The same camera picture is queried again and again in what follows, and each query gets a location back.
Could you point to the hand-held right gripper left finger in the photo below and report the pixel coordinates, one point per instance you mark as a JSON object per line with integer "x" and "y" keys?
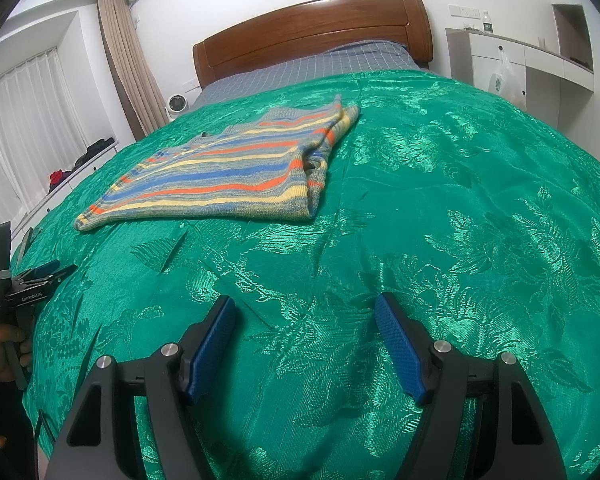
{"x": 210, "y": 350}

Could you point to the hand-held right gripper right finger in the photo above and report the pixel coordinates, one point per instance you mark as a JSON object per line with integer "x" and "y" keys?
{"x": 400, "y": 350}

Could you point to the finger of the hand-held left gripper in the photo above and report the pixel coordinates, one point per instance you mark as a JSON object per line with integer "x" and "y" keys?
{"x": 42, "y": 269}
{"x": 60, "y": 275}

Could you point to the striped knit sweater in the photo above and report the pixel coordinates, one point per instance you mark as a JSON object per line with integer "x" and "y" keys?
{"x": 220, "y": 180}

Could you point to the black clothes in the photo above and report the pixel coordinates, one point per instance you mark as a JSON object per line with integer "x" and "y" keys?
{"x": 95, "y": 151}

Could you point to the person's left hand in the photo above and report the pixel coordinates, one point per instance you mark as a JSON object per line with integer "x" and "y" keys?
{"x": 0, "y": 355}

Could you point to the white low dresser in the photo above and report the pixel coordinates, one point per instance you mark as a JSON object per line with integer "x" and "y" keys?
{"x": 55, "y": 200}

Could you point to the red cloth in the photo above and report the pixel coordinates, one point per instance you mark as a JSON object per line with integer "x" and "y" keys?
{"x": 56, "y": 177}

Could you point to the green floral bedspread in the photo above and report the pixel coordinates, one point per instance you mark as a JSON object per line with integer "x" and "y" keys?
{"x": 430, "y": 210}

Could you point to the white sheer curtain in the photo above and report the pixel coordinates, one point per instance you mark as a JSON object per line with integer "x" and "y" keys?
{"x": 30, "y": 125}

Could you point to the small white fan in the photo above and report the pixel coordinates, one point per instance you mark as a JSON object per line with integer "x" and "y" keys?
{"x": 175, "y": 105}

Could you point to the beige curtain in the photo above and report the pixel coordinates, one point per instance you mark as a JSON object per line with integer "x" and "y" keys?
{"x": 125, "y": 60}

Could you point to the white plastic bag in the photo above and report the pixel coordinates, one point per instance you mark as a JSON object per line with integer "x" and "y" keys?
{"x": 502, "y": 80}

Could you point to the grey checked bed sheet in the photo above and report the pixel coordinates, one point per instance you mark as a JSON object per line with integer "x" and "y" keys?
{"x": 305, "y": 67}

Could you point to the white desk cabinet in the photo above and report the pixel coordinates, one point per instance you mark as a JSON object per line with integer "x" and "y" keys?
{"x": 485, "y": 55}

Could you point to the brown wooden headboard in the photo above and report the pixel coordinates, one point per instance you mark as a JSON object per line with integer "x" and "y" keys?
{"x": 305, "y": 25}

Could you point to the green bottle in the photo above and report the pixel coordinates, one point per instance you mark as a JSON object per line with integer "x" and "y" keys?
{"x": 487, "y": 22}

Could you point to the white wall socket panel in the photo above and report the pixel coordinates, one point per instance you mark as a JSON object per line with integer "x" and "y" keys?
{"x": 464, "y": 10}

